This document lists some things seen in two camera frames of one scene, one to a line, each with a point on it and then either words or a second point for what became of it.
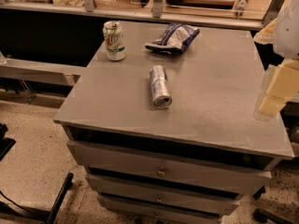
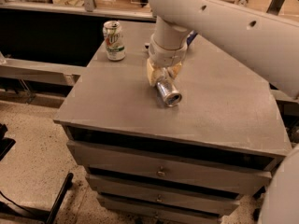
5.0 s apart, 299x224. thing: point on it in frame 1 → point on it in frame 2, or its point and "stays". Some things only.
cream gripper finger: (283, 88) → (154, 72)
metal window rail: (199, 18) stays
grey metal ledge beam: (39, 71) stays
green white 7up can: (114, 39) stays
